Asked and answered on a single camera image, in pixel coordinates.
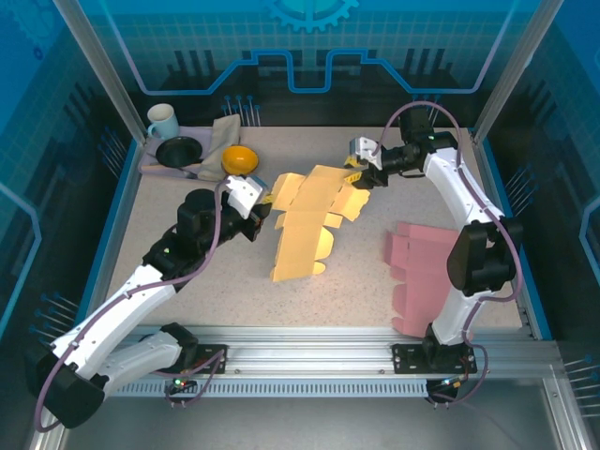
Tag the light blue mug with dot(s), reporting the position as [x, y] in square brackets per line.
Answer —
[164, 123]

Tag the aluminium frame post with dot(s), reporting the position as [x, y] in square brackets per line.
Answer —
[100, 70]
[511, 70]

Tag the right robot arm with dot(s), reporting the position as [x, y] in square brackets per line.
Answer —
[450, 178]

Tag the yellow paper box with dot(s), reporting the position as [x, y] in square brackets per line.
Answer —
[300, 225]

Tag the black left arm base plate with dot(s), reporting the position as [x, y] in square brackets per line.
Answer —
[213, 356]

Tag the small LED connector board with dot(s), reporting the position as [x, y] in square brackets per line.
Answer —
[178, 383]
[447, 382]

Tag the aluminium extrusion rail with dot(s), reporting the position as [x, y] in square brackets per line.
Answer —
[304, 351]

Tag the orange bowl with patterned outside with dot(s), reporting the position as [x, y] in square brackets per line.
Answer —
[240, 159]

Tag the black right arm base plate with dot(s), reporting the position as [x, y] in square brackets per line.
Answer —
[408, 358]

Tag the black plate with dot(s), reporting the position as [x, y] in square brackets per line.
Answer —
[179, 151]

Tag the pink paper box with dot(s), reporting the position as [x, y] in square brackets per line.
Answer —
[417, 262]

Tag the purple tray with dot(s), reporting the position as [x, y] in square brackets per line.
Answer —
[199, 133]

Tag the beige cloth napkin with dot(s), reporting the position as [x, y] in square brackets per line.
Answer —
[224, 136]

